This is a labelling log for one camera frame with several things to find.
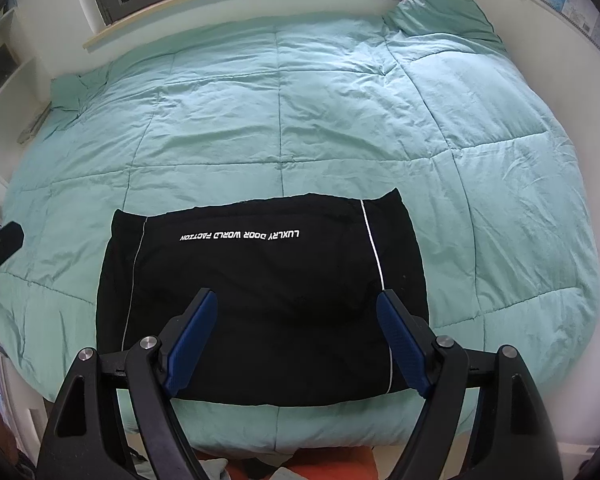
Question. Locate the wall map poster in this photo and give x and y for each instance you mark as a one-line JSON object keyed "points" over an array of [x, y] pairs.
{"points": [[575, 2]]}

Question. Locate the black hooded jacket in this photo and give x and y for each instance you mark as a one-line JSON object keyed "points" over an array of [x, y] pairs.
{"points": [[280, 280]]}

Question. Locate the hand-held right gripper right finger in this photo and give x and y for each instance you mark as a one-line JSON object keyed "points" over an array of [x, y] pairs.
{"points": [[402, 342]]}

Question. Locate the mint green quilt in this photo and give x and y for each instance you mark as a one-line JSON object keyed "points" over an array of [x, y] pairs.
{"points": [[305, 110]]}

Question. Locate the orange cloth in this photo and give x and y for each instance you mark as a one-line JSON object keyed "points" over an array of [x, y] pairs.
{"points": [[340, 462]]}

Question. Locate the white shelf unit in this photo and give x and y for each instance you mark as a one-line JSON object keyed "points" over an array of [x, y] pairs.
{"points": [[10, 100]]}

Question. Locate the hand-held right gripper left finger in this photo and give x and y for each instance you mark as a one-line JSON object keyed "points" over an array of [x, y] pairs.
{"points": [[190, 340]]}

